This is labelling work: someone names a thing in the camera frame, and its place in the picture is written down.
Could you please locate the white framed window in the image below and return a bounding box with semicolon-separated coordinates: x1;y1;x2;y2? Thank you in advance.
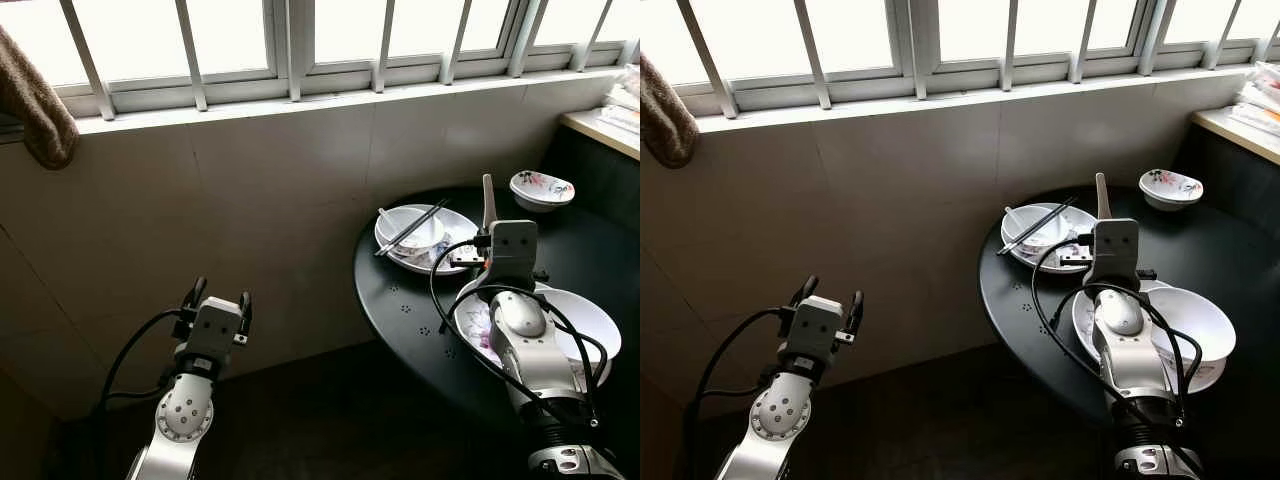
0;0;641;121
640;0;1280;131

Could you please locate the white window security grille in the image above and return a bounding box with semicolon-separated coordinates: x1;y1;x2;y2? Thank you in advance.
58;0;641;119
675;0;1280;119

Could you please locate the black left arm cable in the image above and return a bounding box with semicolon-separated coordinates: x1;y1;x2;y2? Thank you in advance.
95;308;191;480
685;308;791;480

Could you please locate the small floral ceramic bowl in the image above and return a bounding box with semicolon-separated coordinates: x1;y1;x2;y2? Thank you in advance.
1138;168;1205;212
510;170;576;213

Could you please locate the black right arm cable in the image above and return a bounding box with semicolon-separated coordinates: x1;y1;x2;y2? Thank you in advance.
1085;285;1203;401
428;235;601;431
470;285;609;401
1030;235;1201;441

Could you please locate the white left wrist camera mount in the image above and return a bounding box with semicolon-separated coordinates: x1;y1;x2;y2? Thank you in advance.
190;297;244;353
790;295;846;356

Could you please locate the black round metal table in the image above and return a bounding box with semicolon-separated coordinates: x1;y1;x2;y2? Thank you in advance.
978;185;1280;431
353;185;641;431

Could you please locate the beige countertop ledge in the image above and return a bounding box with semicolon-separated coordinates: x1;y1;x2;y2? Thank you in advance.
1190;105;1280;166
560;108;641;161

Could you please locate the dark cabinet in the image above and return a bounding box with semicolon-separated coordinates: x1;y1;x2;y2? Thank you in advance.
540;125;641;231
1170;125;1280;241

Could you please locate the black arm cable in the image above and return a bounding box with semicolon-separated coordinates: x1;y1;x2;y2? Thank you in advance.
1085;285;1203;401
470;285;609;401
428;235;601;431
685;308;791;480
1030;235;1201;441
95;308;191;480

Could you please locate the white ceramic rice bowl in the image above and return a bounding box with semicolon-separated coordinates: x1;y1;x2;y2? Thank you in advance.
378;207;446;256
1003;205;1071;253

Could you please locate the large white ceramic bowl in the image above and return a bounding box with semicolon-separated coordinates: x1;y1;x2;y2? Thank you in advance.
520;288;623;386
1140;286;1238;393

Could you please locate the dark chopstick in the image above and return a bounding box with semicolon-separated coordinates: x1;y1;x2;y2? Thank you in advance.
998;196;1076;253
378;201;452;258
375;198;449;255
1001;199;1079;256

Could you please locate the brown towel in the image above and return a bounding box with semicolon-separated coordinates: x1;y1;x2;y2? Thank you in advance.
640;50;701;169
0;25;79;171

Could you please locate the white plastic bag pile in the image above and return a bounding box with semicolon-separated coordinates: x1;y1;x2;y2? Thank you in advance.
1235;60;1280;136
600;62;641;136

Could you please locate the floral white ceramic plate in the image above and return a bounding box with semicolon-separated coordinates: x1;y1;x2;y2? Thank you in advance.
374;204;481;276
1000;203;1099;274

